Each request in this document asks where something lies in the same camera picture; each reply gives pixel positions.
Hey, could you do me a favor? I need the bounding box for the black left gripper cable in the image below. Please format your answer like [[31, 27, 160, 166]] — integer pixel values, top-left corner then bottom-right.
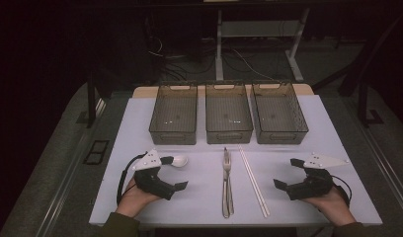
[[116, 151, 148, 205]]

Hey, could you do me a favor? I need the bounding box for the white table cover sheet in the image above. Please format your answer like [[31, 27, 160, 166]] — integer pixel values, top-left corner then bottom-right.
[[89, 94, 383, 227]]

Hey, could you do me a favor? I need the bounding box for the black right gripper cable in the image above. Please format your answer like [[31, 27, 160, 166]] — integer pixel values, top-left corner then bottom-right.
[[332, 174, 354, 207]]

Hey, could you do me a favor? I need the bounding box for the metal table knife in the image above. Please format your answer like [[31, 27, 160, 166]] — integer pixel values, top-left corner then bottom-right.
[[223, 146, 235, 216]]

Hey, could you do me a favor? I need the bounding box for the person's right hand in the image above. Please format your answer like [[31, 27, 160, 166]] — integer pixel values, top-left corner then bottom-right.
[[302, 186, 357, 227]]

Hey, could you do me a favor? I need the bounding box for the metal fork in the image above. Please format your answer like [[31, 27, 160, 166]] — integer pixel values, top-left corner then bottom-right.
[[221, 149, 232, 219]]

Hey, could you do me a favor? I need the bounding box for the transparent grey plastic bin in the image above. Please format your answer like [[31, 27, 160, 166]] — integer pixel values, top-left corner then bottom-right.
[[204, 82, 255, 145], [148, 83, 199, 146], [251, 81, 310, 145]]

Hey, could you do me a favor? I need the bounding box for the white metal desk frame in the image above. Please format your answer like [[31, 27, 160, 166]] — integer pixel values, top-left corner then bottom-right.
[[215, 8, 311, 83]]

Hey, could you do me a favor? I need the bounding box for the white ceramic spoon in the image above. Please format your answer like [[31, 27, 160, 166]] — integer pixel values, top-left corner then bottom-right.
[[169, 155, 190, 169]]

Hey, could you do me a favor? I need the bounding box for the white chopstick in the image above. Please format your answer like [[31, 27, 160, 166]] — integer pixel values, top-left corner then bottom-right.
[[237, 146, 268, 218], [240, 145, 271, 217]]

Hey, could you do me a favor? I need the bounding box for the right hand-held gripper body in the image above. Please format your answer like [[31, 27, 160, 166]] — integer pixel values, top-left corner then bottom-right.
[[286, 151, 351, 201]]

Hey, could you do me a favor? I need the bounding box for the white floor cable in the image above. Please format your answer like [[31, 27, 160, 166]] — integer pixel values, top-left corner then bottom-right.
[[232, 48, 277, 82]]

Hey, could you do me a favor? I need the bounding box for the person's left hand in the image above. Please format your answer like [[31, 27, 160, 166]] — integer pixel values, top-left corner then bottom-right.
[[115, 177, 161, 218]]

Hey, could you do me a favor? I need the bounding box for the bundle of black floor cables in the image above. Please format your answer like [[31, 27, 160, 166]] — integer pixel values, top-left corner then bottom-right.
[[148, 34, 218, 83]]

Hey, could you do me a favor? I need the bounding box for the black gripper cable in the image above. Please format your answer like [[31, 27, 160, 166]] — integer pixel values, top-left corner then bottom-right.
[[116, 151, 148, 205], [332, 174, 354, 207]]

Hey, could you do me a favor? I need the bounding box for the black metal stand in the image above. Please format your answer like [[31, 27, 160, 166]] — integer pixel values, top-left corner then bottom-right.
[[357, 78, 385, 128]]

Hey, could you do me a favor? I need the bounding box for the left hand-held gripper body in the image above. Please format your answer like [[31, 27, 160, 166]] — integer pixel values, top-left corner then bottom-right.
[[132, 149, 176, 200]]

